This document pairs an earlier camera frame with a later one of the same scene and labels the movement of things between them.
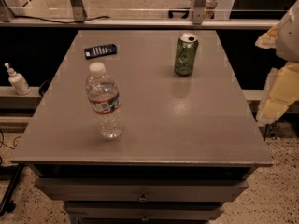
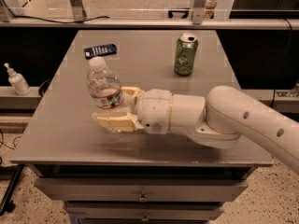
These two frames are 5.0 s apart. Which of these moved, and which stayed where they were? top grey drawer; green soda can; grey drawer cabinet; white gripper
Moved: white gripper
Stayed: green soda can; top grey drawer; grey drawer cabinet
